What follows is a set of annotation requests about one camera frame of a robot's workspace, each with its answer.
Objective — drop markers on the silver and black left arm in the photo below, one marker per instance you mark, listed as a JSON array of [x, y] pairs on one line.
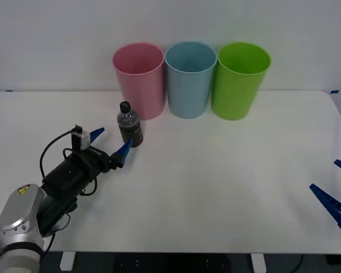
[[20, 210]]

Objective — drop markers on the pale blue plastic bin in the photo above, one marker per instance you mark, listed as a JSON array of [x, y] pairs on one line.
[[189, 88]]

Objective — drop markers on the dark plastic bottle black cap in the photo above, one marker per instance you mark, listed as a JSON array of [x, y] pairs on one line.
[[129, 125]]

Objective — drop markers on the white table leg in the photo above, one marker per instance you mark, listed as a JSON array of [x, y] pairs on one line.
[[258, 262], [66, 261]]

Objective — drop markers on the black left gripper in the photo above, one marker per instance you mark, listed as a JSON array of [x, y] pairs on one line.
[[98, 160]]

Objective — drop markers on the green plastic bin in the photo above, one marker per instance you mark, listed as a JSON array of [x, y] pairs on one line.
[[236, 91]]

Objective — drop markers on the pink plastic bin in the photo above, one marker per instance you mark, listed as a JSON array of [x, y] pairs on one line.
[[140, 85]]

